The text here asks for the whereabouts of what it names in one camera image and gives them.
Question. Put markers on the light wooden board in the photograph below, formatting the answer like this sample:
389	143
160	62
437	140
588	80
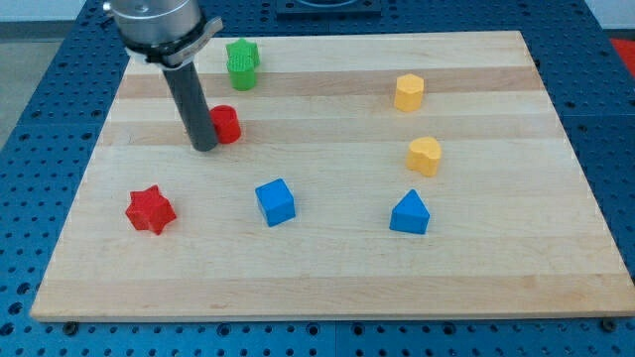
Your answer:
515	231

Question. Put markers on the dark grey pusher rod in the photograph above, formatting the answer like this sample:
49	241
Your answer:
187	92

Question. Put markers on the red object at edge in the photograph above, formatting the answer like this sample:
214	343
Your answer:
626	51

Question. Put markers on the red star block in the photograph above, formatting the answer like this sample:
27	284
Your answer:
149	210

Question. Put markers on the green cylinder block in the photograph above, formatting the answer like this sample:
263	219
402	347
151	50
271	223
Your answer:
241	69

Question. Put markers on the yellow heart block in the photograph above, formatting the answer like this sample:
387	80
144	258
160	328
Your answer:
424	156

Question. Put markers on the blue triangle block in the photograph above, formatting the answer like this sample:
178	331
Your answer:
410	214

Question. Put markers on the red cylinder block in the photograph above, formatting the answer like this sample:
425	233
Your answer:
226	124

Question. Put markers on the blue cube block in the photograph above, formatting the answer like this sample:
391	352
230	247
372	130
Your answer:
276	202

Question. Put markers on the green star block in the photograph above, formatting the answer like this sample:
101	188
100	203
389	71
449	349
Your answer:
243	48

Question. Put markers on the yellow hexagon block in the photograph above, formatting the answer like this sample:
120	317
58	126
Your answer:
409	92

